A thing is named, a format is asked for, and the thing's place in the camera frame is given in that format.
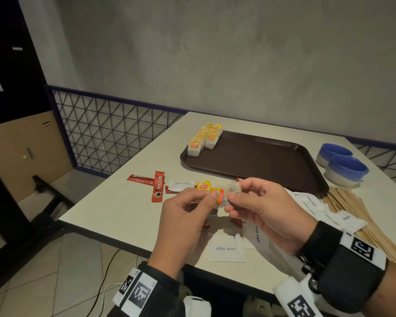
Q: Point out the person's right hand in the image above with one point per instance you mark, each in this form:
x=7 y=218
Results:
x=277 y=211

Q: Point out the black side table frame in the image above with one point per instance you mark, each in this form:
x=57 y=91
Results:
x=49 y=191

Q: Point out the pile of white sugar packets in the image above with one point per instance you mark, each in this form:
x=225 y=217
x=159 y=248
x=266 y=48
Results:
x=226 y=249

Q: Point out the black wrist band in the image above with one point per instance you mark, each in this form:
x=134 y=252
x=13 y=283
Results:
x=343 y=277
x=165 y=293

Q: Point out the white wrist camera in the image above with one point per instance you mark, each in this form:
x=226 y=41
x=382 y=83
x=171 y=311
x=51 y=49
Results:
x=290 y=293
x=196 y=307

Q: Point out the person's gray sneaker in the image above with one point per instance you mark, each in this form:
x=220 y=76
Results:
x=255 y=307

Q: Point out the dark blue metal locker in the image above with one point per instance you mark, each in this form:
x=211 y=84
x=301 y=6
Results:
x=13 y=62

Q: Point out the row of tea bags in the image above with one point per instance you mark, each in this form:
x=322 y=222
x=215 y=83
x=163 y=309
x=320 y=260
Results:
x=193 y=150

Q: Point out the pile of red coffee sticks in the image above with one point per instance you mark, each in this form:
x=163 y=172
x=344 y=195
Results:
x=158 y=188

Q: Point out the black left wrist band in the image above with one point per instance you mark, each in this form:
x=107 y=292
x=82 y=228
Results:
x=165 y=293

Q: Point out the dark brown tray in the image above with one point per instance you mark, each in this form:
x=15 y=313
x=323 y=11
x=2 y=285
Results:
x=257 y=161

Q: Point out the blue and white mug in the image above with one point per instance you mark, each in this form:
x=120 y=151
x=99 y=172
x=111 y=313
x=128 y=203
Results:
x=346 y=168
x=335 y=150

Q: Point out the person's right forearm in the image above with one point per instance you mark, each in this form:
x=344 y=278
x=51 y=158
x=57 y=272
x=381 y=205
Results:
x=392 y=293

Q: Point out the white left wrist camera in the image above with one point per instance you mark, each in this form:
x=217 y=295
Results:
x=196 y=307

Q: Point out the black right wrist band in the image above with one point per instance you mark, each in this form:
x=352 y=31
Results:
x=343 y=277

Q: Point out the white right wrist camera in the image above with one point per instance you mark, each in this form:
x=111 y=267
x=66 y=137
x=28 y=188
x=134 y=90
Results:
x=290 y=293

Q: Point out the person's left hand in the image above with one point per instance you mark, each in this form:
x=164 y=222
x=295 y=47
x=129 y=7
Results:
x=178 y=227

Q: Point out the light wooden cabinet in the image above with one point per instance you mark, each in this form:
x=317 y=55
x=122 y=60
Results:
x=19 y=155

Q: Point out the pile of wooden stir sticks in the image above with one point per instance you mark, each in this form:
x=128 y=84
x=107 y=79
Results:
x=376 y=227

